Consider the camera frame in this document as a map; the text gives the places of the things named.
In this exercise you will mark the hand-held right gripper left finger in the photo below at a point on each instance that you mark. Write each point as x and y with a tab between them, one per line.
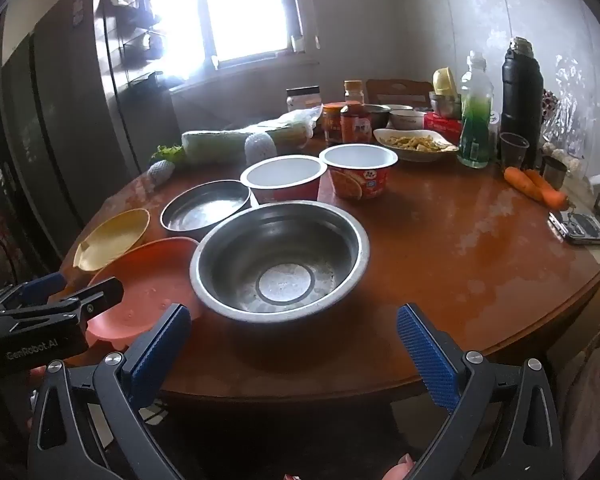
160	355

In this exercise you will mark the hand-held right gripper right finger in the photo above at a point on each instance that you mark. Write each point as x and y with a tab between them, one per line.
427	360

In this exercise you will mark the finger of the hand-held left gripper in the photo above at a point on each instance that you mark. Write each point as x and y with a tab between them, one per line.
45	285
100	295

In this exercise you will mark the orange plastic plate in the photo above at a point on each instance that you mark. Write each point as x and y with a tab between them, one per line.
140	290

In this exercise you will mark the yellow plastic plate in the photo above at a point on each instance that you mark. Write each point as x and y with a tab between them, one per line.
112	237

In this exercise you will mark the round steel plate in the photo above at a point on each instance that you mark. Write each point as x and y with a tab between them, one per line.
200	210

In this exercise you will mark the large steel bowl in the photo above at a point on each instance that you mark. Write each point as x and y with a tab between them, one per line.
280	260

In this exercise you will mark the foam net wrapped fruit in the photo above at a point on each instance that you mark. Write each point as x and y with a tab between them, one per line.
260	146
162	171

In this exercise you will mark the green leafy lettuce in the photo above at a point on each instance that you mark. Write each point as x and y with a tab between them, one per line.
167	154

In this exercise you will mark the floral cloth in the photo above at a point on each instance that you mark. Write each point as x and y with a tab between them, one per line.
590	390

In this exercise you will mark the grey refrigerator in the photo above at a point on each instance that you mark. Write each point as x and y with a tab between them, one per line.
70	110

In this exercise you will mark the bagged celery bunch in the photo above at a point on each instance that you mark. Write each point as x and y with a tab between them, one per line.
220	145

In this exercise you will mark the carrot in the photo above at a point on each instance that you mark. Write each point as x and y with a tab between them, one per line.
540	178
530	187

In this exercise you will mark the white dish of food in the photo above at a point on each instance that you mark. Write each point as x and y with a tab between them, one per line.
415	144

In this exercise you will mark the steel cup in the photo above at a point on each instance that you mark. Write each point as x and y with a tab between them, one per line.
555	174

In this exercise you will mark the clear plastic cup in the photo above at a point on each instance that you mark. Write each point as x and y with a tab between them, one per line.
514	150

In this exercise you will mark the red tissue box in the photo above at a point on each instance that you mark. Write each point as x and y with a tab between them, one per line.
442	124

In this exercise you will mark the green dish soap bottle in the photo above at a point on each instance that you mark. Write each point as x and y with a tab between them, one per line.
475	125

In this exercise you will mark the sauce bottle orange cap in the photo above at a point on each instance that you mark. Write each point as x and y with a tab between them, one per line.
356	127

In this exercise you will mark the white charger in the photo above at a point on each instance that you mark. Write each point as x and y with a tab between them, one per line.
599	184

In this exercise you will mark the small steel bowl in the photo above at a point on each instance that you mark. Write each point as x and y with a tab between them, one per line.
377	116

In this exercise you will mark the sauce jar red lid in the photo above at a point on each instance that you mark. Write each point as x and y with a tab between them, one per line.
332	125

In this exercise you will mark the steel mixing bowl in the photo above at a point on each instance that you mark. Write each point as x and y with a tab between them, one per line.
445	106

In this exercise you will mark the wooden chair orange backrest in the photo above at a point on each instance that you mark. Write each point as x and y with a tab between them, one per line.
400	89

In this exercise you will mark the yellow plastic juicer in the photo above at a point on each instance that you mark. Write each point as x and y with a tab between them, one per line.
445	80

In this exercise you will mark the black thermos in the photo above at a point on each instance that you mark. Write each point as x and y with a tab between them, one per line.
522	95

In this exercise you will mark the glass jar black lid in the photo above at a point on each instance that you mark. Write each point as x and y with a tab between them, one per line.
302	99

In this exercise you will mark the clear plastic bag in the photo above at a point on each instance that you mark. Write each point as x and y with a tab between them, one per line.
570	100

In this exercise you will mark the window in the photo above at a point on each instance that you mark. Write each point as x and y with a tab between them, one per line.
240	5

